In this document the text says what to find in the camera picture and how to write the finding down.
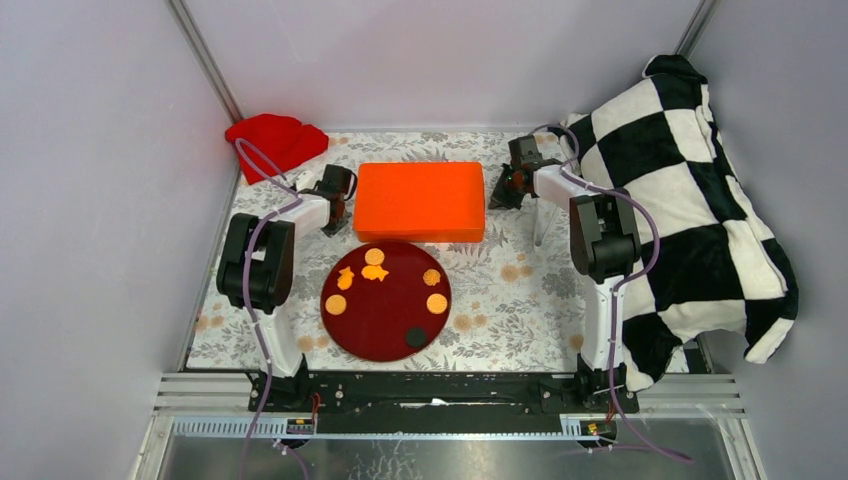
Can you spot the floral table mat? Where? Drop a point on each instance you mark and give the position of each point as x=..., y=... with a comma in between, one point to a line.
x=515, y=306

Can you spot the round orange cookie top left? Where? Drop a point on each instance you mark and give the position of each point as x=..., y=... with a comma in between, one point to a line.
x=374, y=257

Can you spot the flower shaped orange cookie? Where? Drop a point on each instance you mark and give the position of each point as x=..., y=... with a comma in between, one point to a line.
x=432, y=277

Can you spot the black white checkered blanket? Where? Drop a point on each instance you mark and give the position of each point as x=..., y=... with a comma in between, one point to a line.
x=714, y=264

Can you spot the orange tin lid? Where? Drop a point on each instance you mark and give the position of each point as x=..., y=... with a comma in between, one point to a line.
x=424, y=202

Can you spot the round orange cookie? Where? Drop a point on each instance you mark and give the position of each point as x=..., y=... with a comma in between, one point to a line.
x=374, y=257
x=335, y=304
x=437, y=303

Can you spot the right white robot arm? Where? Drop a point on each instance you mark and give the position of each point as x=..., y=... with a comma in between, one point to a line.
x=604, y=240

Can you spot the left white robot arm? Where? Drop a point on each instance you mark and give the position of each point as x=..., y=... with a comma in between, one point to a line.
x=256, y=268

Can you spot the orange fish cookie left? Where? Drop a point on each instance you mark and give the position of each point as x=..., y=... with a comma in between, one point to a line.
x=345, y=278

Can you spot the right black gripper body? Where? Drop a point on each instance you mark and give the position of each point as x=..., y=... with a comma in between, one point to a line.
x=505, y=194

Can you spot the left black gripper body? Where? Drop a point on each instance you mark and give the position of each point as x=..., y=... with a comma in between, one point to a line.
x=334, y=227

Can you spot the dark red round plate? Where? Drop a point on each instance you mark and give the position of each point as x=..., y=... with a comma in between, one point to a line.
x=378, y=314

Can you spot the orange fish cookie right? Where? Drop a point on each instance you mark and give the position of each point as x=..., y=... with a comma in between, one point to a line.
x=374, y=272

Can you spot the orange fish cookie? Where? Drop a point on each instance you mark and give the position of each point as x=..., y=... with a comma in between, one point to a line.
x=374, y=272
x=345, y=278

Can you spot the red cloth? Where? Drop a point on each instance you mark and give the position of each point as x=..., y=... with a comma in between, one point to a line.
x=284, y=140

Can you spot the round orange cookie bottom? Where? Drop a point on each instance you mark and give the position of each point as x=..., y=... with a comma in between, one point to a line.
x=437, y=303

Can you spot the black round cookie right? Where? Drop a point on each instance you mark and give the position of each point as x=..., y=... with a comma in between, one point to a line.
x=416, y=338

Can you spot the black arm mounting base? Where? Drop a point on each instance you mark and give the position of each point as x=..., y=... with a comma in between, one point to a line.
x=349, y=402

